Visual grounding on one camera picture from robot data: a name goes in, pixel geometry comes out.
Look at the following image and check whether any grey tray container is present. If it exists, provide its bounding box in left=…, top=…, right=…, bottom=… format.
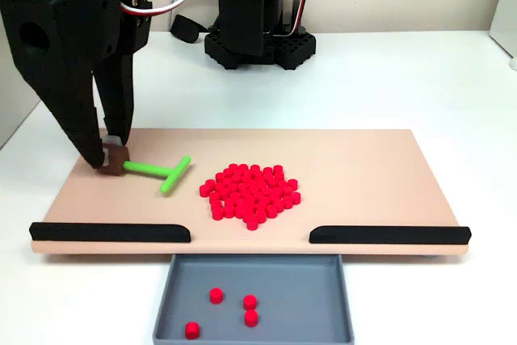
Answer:
left=152, top=254, right=355, bottom=345

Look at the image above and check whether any white box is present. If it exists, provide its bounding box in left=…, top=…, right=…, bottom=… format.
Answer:
left=489, top=0, right=517, bottom=59

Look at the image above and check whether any beige board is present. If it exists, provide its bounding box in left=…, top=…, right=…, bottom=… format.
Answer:
left=31, top=128, right=472, bottom=259

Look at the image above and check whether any black foam strip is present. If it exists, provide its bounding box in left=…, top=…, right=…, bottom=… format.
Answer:
left=309, top=225, right=472, bottom=246
left=28, top=221, right=191, bottom=244

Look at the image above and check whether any green T-shaped pusher tool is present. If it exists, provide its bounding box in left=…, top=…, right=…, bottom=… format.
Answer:
left=99, top=143, right=192, bottom=196

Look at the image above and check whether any pile of red granules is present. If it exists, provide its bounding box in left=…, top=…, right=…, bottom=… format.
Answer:
left=199, top=163, right=302, bottom=232

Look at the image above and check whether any grey side panel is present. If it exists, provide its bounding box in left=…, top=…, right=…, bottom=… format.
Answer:
left=0, top=0, right=90, bottom=148

